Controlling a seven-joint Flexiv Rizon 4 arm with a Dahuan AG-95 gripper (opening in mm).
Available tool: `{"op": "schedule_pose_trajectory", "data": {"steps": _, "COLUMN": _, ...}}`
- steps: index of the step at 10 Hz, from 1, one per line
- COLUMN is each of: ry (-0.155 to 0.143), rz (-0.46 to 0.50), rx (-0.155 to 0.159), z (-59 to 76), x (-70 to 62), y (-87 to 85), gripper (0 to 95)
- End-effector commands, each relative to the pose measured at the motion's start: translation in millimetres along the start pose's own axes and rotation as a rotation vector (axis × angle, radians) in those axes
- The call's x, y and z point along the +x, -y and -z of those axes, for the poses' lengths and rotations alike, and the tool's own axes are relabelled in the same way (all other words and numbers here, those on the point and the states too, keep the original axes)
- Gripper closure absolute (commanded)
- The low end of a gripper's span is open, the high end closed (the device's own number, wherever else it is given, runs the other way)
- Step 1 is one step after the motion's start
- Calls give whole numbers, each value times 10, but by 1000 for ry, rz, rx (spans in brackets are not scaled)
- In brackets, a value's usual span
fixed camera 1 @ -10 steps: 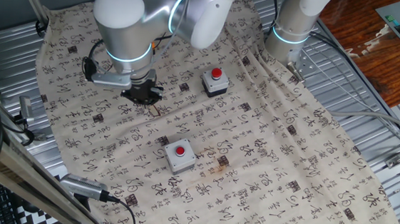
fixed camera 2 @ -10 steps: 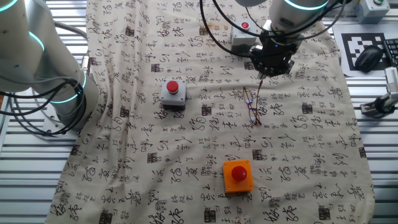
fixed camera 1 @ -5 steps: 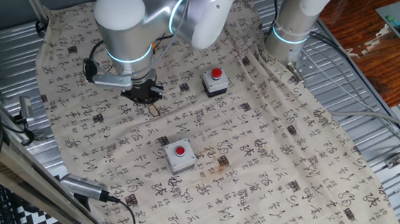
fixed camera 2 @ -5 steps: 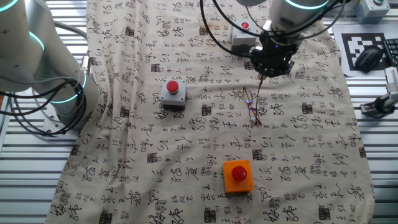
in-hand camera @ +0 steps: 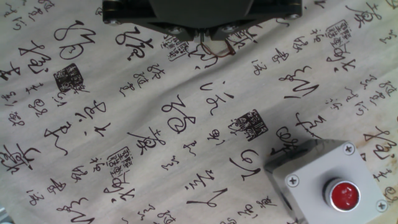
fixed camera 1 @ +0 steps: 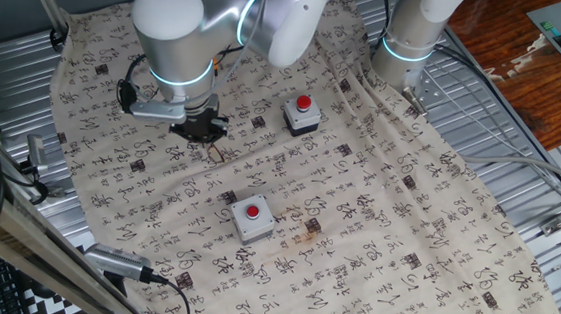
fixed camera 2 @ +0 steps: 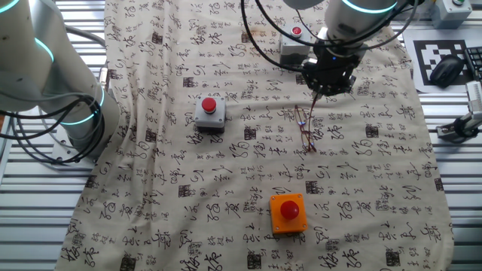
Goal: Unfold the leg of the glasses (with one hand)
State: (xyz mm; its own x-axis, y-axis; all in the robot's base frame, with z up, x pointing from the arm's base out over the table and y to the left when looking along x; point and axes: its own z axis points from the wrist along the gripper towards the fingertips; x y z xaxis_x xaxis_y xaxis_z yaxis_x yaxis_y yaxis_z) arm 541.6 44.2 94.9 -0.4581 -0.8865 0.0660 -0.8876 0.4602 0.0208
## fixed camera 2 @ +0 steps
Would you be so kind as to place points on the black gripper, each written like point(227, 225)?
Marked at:
point(335, 67)

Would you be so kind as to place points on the brown thin-frame glasses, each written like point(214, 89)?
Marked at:
point(307, 141)

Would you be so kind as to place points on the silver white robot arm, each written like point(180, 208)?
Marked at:
point(37, 56)

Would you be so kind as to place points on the grey box flat red button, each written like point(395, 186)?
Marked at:
point(288, 47)

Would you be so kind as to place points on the black white checkerboard sheet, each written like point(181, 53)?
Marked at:
point(420, 64)

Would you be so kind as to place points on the black computer mouse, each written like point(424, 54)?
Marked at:
point(446, 71)

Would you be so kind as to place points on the beige calligraphy print tablecloth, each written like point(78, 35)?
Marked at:
point(226, 169)

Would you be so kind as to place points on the grey box green button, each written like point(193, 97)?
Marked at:
point(448, 17)

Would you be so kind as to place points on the orange box red mushroom button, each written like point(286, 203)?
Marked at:
point(280, 222)

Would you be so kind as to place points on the black keyboard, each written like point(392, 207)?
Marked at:
point(475, 60)

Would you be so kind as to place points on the silver base mounting plate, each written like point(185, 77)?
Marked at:
point(60, 148)

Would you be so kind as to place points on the silver depth camera with mount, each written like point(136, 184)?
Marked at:
point(475, 98)

